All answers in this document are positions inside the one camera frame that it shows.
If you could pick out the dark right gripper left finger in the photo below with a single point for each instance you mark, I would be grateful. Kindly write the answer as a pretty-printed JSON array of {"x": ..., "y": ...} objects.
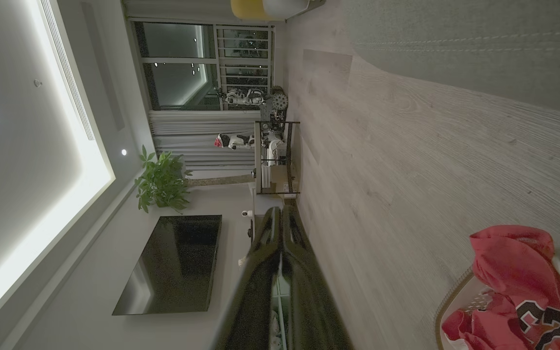
[{"x": 253, "y": 291}]

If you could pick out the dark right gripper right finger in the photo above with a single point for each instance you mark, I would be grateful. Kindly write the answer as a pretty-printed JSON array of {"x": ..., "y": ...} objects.
[{"x": 309, "y": 301}]

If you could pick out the red jersey with white trim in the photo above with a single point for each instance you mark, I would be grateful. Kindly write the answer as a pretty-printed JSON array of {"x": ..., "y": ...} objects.
[{"x": 508, "y": 262}]

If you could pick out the grey fabric sofa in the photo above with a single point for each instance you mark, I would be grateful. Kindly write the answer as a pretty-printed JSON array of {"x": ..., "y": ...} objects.
[{"x": 479, "y": 48}]

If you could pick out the black flat television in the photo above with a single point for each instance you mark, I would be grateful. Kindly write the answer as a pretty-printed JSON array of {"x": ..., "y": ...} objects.
[{"x": 178, "y": 262}]

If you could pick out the tall grey plant pot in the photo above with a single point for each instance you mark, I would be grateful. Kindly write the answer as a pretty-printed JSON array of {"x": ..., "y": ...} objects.
[{"x": 221, "y": 180}]

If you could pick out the green leafy houseplant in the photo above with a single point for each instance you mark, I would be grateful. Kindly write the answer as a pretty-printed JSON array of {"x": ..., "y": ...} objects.
[{"x": 161, "y": 182}]

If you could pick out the white robot with red part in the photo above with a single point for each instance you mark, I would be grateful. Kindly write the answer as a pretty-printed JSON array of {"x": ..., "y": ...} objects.
[{"x": 235, "y": 141}]

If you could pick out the grey pleated curtain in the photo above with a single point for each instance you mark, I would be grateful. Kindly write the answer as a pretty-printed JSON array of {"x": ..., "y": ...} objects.
[{"x": 197, "y": 131}]

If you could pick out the white robot with omni wheel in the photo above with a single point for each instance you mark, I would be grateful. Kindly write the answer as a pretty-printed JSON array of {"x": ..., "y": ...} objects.
[{"x": 246, "y": 97}]

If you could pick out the white barred window grille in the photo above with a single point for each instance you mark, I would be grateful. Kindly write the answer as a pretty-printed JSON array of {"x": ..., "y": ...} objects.
[{"x": 246, "y": 58}]

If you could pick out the large glass window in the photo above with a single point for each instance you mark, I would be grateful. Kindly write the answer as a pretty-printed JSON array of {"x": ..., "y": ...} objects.
[{"x": 178, "y": 63}]

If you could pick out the yellow and white chair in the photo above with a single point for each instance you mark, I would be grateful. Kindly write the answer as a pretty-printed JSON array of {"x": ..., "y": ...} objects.
[{"x": 253, "y": 8}]

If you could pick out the small white security camera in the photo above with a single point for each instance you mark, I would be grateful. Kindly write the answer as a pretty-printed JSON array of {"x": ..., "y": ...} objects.
[{"x": 247, "y": 213}]

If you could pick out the black metal frame table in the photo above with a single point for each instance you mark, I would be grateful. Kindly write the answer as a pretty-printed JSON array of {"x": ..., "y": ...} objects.
[{"x": 272, "y": 160}]

